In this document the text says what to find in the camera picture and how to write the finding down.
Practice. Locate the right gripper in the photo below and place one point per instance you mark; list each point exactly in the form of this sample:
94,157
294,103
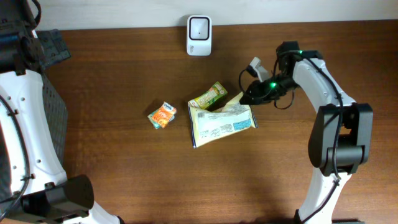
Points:
253,91

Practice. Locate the green juice carton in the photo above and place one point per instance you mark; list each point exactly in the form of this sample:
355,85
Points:
210,97

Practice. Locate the yellow snack bag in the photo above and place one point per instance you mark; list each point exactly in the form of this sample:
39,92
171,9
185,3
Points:
208,126

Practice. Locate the orange tissue pack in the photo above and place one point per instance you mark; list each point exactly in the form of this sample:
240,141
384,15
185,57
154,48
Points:
167,107

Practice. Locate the teal tissue pack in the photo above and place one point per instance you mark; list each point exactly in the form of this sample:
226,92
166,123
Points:
161,118

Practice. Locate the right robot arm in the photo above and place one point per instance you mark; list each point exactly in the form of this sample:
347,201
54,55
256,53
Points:
341,135

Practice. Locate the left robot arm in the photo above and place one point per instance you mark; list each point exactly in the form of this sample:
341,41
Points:
34,186

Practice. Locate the white barcode scanner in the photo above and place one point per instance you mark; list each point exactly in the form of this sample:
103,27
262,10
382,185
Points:
199,35

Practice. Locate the grey plastic mesh basket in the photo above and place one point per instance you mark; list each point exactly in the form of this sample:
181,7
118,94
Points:
57,116

